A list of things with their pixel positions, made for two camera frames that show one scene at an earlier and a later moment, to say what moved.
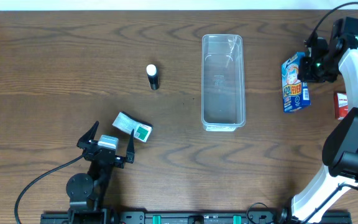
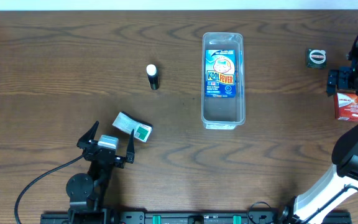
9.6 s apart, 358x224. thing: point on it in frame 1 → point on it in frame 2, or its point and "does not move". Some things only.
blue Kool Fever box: x=296 y=93 → x=220 y=73
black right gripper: x=305 y=73 → x=345 y=83
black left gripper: x=89 y=139 does not move
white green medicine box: x=142 y=129 does not move
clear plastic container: x=223 y=107 does not move
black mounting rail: x=199 y=217 does not move
